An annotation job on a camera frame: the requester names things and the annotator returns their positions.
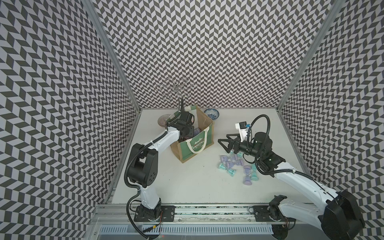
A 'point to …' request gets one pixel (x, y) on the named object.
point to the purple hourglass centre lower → (230, 164)
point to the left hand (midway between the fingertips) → (188, 131)
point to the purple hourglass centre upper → (225, 158)
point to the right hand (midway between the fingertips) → (222, 141)
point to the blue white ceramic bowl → (213, 113)
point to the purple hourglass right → (247, 180)
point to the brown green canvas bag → (203, 137)
